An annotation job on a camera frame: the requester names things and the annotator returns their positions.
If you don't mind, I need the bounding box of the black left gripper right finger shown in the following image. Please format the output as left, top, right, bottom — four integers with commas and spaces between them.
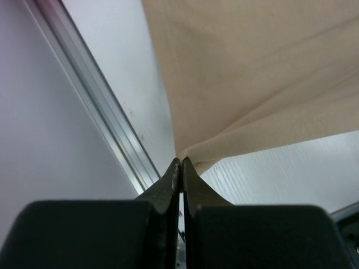
181, 158, 354, 268

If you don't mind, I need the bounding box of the beige t shirt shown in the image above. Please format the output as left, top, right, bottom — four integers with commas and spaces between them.
142, 1, 358, 173

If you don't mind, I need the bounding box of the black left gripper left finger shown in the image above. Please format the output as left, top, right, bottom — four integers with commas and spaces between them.
1, 159, 180, 268

